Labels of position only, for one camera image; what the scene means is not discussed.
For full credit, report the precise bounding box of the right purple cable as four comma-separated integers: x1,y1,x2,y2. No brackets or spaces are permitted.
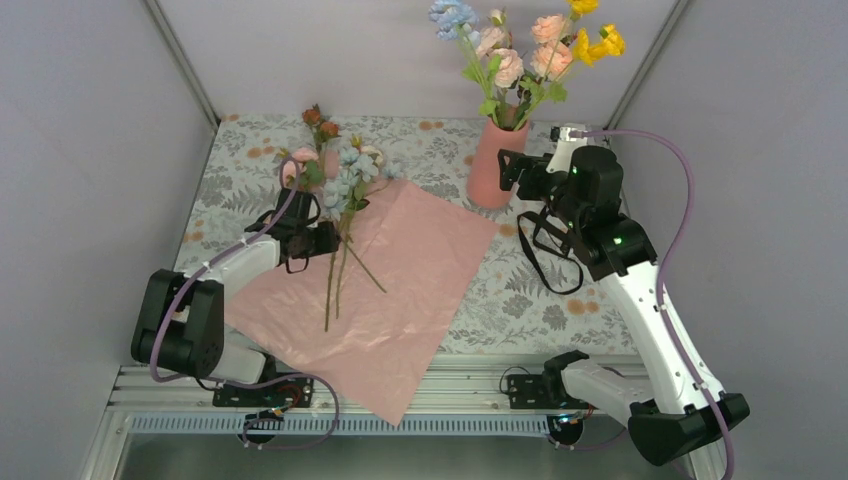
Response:
570,129,738,480

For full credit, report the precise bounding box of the floral patterned table mat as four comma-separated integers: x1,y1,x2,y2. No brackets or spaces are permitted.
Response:
176,114,636,355

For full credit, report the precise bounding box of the pink cylindrical vase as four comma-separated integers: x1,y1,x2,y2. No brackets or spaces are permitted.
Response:
466,119,530,209

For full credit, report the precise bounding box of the white rose flower stem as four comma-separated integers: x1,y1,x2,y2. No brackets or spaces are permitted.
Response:
343,136,387,293

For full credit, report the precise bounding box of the purple pink wrapping paper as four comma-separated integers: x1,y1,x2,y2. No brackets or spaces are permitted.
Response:
225,180,498,425

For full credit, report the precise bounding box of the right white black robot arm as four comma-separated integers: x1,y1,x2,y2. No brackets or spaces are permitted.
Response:
497,145,750,466

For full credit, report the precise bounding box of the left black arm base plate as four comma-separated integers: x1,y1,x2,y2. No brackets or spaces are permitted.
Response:
212,372,315,410

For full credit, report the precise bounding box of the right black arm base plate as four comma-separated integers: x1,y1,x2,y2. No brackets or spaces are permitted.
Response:
503,373,551,410

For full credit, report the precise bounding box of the yellow flower stem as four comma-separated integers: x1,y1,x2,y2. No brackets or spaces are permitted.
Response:
516,1,627,129

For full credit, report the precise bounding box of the light blue peony flower stem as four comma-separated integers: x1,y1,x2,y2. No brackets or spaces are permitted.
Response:
322,145,399,332

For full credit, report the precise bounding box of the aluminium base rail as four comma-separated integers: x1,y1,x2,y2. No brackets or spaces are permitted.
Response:
107,354,586,438

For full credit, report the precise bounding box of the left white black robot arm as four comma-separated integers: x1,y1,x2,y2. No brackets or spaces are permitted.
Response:
130,188,340,405

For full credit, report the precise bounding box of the purple cable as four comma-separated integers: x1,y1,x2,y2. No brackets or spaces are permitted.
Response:
570,129,738,480
146,157,303,386

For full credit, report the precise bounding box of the black gold-lettered ribbon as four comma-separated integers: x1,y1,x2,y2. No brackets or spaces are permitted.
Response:
516,206,588,297

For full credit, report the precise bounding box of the peach rose flower stem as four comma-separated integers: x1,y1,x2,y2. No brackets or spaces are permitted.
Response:
522,14,574,106

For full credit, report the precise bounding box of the orange red flower stem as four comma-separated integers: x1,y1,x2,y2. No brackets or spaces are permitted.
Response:
301,104,339,170

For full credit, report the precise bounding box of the bright pink rose flower stem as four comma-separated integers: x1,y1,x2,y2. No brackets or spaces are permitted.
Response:
277,147,326,191

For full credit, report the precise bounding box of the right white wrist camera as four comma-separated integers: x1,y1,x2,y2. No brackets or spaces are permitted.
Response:
546,124,588,174

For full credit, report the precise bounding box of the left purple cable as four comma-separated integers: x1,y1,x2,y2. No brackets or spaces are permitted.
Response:
146,157,303,386

